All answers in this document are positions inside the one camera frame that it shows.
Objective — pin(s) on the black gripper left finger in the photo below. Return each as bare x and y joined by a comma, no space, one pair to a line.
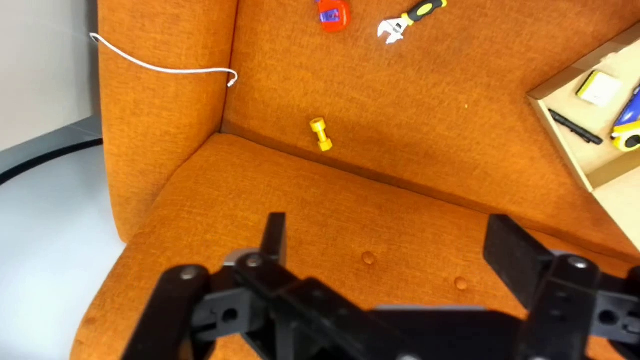
200,313

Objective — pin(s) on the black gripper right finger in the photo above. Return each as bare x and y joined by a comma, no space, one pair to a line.
567,301

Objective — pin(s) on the small yellow white box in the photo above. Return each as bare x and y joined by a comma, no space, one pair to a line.
600,90

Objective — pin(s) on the round white panel black rim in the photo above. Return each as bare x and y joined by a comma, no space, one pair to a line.
40,267

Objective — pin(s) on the black marker pen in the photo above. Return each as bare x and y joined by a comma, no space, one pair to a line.
575,126

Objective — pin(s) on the blue yellow tape measure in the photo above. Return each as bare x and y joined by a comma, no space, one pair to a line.
629,130

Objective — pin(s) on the small yellow toy dumbbell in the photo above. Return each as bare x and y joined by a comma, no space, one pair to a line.
321,132

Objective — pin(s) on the orange fabric sofa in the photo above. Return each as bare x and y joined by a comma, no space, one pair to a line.
401,101

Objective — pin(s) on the white cabinet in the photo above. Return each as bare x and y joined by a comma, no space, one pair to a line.
40,66

